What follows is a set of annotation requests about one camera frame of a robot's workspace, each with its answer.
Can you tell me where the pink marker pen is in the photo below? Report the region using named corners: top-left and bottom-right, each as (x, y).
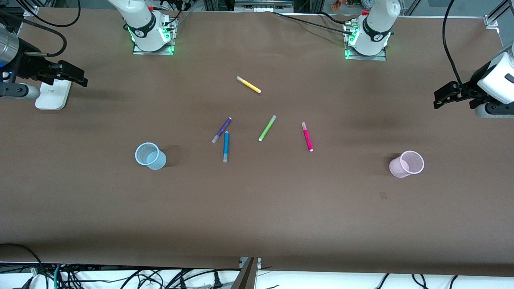
top-left (301, 122), bottom-right (314, 152)

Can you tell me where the white desk lamp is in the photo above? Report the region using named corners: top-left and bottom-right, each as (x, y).
top-left (35, 77), bottom-right (72, 111)

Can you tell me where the translucent pink plastic cup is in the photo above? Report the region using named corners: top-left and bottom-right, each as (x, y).
top-left (389, 151), bottom-right (425, 178)

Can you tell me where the translucent blue plastic cup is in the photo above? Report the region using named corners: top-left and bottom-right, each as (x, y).
top-left (135, 142), bottom-right (167, 171)

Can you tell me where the purple marker pen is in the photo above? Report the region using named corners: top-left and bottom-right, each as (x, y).
top-left (212, 117), bottom-right (232, 144)

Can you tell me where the yellow marker pen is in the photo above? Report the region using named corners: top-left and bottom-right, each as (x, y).
top-left (236, 76), bottom-right (262, 94)

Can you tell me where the green marker pen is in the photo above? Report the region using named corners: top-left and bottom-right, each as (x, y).
top-left (258, 115), bottom-right (277, 142)

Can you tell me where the grey metal box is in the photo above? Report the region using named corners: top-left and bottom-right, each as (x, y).
top-left (234, 0), bottom-right (294, 13)

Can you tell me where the brown table leg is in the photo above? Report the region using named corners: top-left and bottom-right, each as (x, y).
top-left (230, 257), bottom-right (258, 289)

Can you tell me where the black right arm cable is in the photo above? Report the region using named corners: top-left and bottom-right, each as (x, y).
top-left (0, 0), bottom-right (81, 57)

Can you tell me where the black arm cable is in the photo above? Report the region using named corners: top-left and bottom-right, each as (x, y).
top-left (442, 0), bottom-right (466, 85)
top-left (0, 0), bottom-right (81, 57)

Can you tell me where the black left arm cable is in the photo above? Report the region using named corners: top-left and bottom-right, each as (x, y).
top-left (442, 0), bottom-right (466, 85)

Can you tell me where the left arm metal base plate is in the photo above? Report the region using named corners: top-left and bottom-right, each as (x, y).
top-left (344, 21), bottom-right (388, 61)

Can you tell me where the aluminium frame profile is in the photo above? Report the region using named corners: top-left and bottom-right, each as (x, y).
top-left (483, 0), bottom-right (514, 29)

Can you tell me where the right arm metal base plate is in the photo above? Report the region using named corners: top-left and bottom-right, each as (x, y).
top-left (132, 15), bottom-right (178, 56)

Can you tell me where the thin black power cable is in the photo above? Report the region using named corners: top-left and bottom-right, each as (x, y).
top-left (272, 11), bottom-right (354, 33)

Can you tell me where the looped black floor cable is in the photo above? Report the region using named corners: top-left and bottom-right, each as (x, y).
top-left (0, 243), bottom-right (47, 289)

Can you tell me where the silver metal corner bracket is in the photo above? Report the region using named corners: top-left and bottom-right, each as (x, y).
top-left (239, 256), bottom-right (262, 270)

